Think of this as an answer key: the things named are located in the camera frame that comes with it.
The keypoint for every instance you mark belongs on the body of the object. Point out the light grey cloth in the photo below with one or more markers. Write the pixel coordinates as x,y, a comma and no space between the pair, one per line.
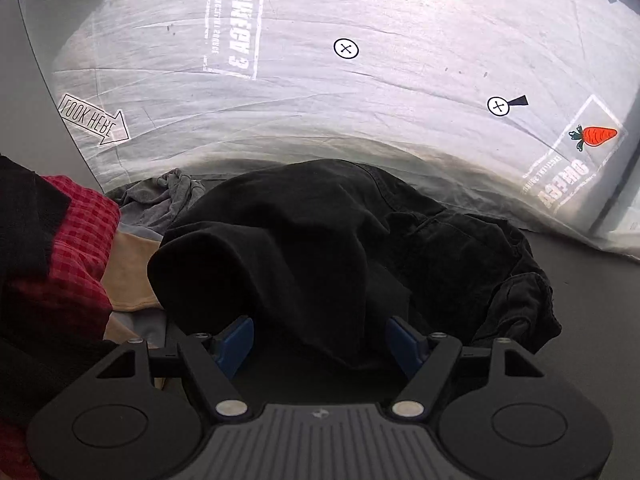
142,325

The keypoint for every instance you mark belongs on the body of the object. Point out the tan cloth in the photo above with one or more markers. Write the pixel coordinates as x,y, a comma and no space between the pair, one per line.
131,270

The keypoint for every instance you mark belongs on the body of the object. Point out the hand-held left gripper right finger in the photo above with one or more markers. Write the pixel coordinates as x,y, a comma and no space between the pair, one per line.
403,347

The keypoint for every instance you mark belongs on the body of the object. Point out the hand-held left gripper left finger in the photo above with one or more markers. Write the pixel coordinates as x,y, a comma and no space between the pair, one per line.
236,346

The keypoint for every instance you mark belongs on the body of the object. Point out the black cloth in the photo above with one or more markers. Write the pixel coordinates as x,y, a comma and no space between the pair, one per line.
25,215

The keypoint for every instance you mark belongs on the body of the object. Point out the white printed sheet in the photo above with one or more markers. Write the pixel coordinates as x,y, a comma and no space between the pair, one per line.
350,75

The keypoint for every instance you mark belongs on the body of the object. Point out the red checked shirt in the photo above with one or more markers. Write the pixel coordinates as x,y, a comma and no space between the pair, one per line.
65,250

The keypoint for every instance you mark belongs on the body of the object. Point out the black pants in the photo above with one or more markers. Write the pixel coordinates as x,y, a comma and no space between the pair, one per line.
310,250

